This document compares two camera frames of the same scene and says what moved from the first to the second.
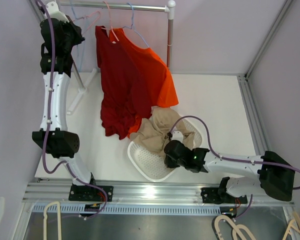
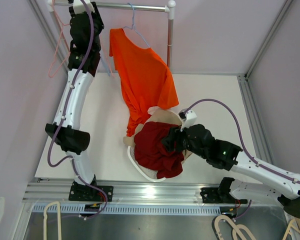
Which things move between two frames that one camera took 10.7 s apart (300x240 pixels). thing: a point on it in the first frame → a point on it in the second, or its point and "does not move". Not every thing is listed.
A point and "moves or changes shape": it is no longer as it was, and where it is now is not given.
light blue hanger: (77, 35) moves or changes shape
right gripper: (169, 163) → (175, 134)
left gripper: (70, 26) → (96, 16)
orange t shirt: (160, 81) does not move
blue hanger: (132, 26) does not move
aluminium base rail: (48, 196) does not move
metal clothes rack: (168, 7) does not move
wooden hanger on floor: (216, 221) does not move
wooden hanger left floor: (45, 217) does not move
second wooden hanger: (241, 226) does not move
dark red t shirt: (126, 85) → (151, 153)
